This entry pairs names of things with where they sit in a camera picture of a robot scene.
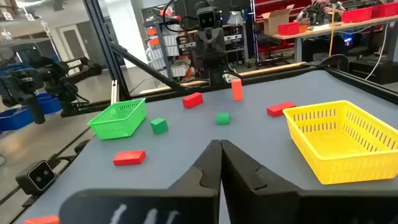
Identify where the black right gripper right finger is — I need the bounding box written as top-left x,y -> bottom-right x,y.
220,139 -> 398,224

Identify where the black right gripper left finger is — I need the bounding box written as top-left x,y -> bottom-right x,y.
58,139 -> 223,224

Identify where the tall orange block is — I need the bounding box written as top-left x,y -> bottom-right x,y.
231,78 -> 244,101

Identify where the red rectangular block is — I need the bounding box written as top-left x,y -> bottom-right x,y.
182,91 -> 204,110
112,149 -> 147,167
266,101 -> 297,118

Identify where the green half-round block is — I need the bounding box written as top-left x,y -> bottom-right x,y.
216,112 -> 231,126

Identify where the green cube block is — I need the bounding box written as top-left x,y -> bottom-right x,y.
150,117 -> 169,135

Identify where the yellow plastic basket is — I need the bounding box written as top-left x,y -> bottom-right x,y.
282,100 -> 398,185

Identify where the orange-red rectangular block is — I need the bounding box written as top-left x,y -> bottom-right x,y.
24,215 -> 60,224

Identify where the metal shelf rack with bins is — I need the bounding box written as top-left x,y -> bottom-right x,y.
141,6 -> 200,88

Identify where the black stool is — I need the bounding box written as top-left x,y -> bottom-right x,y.
256,32 -> 282,68

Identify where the light wooden board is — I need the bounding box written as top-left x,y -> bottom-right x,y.
139,61 -> 307,94

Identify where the open cardboard box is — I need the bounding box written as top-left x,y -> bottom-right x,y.
261,4 -> 295,36

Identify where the small red plastic bin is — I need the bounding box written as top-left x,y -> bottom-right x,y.
277,22 -> 300,36

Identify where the green plastic basket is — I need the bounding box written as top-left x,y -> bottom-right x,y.
87,98 -> 147,141

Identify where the person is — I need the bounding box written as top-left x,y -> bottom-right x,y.
294,0 -> 346,26

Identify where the black chair back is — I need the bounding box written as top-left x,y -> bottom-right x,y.
319,54 -> 349,72

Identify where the wooden workbench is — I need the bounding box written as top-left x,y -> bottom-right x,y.
272,14 -> 398,63

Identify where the grey door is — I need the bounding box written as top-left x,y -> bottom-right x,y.
57,24 -> 90,68

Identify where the large red plastic bin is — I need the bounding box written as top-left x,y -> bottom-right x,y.
372,1 -> 398,19
341,6 -> 374,24

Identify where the black case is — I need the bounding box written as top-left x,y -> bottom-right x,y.
348,57 -> 398,85

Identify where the blue plastic bin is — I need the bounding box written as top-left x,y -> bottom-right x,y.
36,93 -> 62,115
0,107 -> 38,131

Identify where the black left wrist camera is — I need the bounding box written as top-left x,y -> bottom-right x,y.
195,6 -> 222,31

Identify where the black diagonal frame brace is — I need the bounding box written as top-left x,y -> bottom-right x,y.
110,42 -> 190,93

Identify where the silver aluminium post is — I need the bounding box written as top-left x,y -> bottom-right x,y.
110,79 -> 120,105

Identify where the black frame post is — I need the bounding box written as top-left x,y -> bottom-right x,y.
82,0 -> 132,102

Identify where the thin yellow cable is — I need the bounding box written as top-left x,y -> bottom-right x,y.
328,6 -> 336,57

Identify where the black camera with white rim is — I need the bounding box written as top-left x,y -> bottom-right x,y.
15,159 -> 57,197

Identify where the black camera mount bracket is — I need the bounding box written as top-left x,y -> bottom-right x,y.
21,194 -> 41,208

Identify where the white cable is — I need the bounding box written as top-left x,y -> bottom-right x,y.
364,21 -> 391,81

